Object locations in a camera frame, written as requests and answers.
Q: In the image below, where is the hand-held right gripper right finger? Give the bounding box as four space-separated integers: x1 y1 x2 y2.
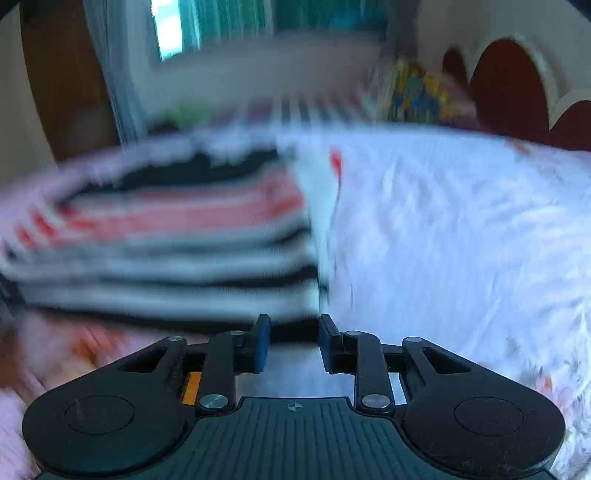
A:
318 314 485 415

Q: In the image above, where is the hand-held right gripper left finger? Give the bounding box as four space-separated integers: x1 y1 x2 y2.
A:
115 314 273 417

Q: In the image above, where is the striped knit sweater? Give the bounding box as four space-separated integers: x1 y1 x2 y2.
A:
0 145 345 334

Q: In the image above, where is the bed with floral sheet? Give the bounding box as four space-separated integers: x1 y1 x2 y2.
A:
0 122 591 480

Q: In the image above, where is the striped mattress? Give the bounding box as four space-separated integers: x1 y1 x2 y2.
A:
238 91 386 126

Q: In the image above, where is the green folded garment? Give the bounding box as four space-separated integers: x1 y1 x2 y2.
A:
168 104 213 123

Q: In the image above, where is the colourful printed bag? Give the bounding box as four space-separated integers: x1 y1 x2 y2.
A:
385 59 459 124

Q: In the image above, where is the grey curtain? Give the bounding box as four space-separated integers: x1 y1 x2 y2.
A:
84 0 155 145

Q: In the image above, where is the sliding glass window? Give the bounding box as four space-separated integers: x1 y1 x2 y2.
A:
150 0 395 64

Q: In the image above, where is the red and white headboard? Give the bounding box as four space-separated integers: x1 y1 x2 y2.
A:
440 38 591 153

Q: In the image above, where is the brown wooden door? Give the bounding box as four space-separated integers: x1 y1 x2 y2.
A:
19 0 122 163

